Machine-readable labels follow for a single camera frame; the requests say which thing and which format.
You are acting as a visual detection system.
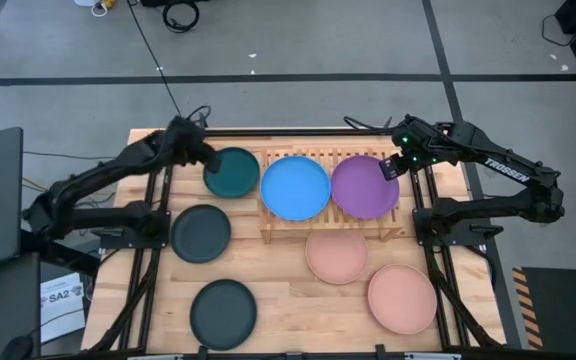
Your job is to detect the flat black item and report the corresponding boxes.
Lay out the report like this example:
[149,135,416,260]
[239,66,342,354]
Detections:
[140,0,209,8]

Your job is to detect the white SA2 paper sheet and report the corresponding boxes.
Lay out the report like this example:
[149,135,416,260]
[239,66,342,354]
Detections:
[40,272,87,344]

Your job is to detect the blue plate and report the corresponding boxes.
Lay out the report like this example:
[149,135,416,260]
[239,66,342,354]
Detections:
[259,155,332,222]

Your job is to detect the teal plate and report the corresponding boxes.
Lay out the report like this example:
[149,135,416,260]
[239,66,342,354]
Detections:
[202,146,261,200]

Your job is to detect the black computer mouse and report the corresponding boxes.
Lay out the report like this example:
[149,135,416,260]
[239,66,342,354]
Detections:
[0,335,34,360]

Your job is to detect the coiled black cable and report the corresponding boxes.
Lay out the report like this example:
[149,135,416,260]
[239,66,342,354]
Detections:
[161,0,201,35]

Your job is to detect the dark grey side table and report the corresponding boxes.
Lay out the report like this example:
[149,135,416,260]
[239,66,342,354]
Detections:
[0,252,43,360]

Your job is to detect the white charger with cable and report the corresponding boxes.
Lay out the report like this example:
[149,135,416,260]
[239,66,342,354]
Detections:
[73,0,110,18]

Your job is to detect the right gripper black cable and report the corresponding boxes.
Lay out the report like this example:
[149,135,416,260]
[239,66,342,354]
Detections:
[343,115,395,133]

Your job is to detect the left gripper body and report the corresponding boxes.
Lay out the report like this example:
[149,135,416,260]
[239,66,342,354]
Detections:
[165,115,219,169]

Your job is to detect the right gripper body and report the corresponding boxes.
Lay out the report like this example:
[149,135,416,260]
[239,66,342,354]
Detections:
[391,115,442,169]

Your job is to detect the long black cable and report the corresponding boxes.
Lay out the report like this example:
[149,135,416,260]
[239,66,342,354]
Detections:
[126,0,183,119]

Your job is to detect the slatted wooden shelf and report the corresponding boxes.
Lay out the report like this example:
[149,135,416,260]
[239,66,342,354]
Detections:
[259,146,405,245]

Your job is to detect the black metal table frame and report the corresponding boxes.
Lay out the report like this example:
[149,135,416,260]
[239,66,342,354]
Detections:
[87,126,507,360]

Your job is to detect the purple plate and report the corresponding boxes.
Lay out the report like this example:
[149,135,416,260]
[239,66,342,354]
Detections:
[330,154,401,221]

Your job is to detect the black mat with striped edge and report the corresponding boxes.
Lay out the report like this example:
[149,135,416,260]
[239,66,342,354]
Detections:
[511,266,576,352]

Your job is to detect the pink plate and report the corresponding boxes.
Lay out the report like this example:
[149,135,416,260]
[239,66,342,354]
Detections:
[304,229,369,286]
[367,263,439,336]

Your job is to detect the dark grey plate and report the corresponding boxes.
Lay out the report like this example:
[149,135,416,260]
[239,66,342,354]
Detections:
[170,203,232,265]
[189,278,258,352]

